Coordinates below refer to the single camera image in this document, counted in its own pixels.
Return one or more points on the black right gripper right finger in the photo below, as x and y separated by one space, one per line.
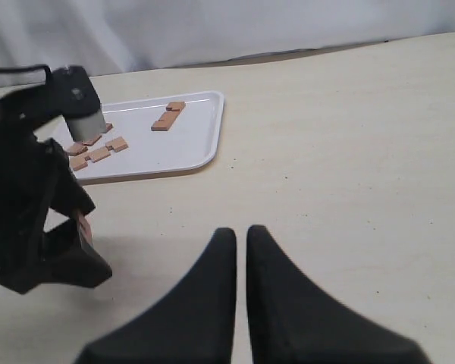
292 320

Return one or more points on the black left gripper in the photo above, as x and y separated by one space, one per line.
39 195

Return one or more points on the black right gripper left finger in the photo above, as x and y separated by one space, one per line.
192 323

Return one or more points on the wooden block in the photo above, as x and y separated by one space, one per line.
84 231

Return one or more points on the notched wooden piece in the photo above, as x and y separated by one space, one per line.
80 155

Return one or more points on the horizontal wooden bar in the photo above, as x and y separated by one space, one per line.
167 119

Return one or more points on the white rectangular plastic tray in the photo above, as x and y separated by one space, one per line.
190 143

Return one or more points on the white backdrop curtain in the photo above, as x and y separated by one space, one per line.
113 37

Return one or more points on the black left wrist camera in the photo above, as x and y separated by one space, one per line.
78 102

